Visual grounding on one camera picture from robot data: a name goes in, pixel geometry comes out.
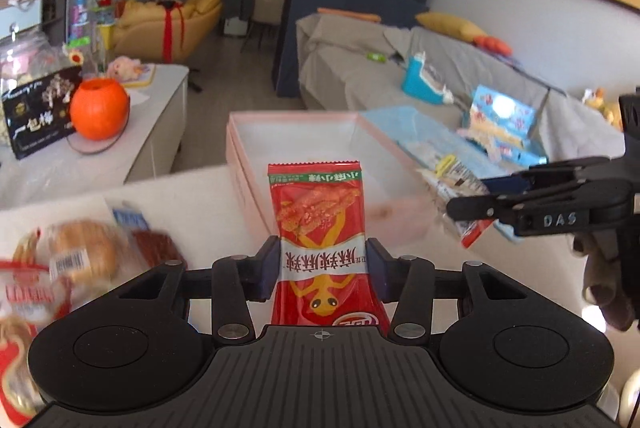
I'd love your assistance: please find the white red snack packet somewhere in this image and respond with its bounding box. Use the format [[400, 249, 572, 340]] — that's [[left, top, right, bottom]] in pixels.
[[419, 153, 492, 248]]

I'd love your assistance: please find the clear blue cake packet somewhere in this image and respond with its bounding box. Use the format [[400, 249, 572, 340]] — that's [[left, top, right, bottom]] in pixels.
[[111, 204, 188, 268]]

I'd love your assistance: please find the red spicy strip packet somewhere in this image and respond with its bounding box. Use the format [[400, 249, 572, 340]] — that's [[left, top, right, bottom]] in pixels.
[[268, 160, 390, 333]]

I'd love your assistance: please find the cartoon printed blue card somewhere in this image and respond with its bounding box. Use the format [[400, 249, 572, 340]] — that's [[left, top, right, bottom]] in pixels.
[[457, 86, 548, 167]]

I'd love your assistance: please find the pink gift box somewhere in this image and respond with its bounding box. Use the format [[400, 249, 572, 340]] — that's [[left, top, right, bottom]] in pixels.
[[226, 109, 452, 250]]

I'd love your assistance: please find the cream table cloth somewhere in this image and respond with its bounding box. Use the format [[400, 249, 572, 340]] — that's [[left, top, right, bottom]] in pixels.
[[1, 166, 586, 314]]

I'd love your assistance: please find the light blue flat carton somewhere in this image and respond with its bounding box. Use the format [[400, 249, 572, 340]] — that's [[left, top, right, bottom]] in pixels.
[[360, 106, 504, 178]]

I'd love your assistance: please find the blue toy machine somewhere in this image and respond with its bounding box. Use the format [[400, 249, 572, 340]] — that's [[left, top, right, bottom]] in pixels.
[[401, 52, 454, 105]]

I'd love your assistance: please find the wrapped bread bun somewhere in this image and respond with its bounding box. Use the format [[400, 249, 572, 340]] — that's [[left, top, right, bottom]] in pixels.
[[12, 219, 130, 286]]

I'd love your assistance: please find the yellow cushion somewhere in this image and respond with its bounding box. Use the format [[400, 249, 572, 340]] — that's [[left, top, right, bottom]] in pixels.
[[416, 12, 487, 44]]

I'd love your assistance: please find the grey covered sofa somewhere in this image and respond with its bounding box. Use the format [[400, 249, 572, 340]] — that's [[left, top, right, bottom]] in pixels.
[[296, 13, 625, 162]]

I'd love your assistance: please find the large red snack bag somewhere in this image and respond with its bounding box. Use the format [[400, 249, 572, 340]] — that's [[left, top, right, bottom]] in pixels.
[[1, 260, 70, 427]]

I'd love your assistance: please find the orange pumpkin bucket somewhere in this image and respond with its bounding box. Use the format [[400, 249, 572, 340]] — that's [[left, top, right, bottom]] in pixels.
[[70, 78, 130, 141]]

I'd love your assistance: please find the pink plush toy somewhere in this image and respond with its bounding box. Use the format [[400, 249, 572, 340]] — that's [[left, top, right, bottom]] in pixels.
[[106, 56, 144, 82]]

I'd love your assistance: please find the black plum snack box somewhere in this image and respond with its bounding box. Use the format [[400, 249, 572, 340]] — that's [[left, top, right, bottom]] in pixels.
[[1, 66, 82, 160]]

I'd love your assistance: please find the yellow armchair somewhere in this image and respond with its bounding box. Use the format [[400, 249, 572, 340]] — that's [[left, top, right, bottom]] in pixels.
[[113, 0, 224, 64]]

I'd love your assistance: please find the white tv cabinet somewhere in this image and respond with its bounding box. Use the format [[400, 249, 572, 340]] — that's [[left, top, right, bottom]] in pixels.
[[1, 0, 42, 39]]

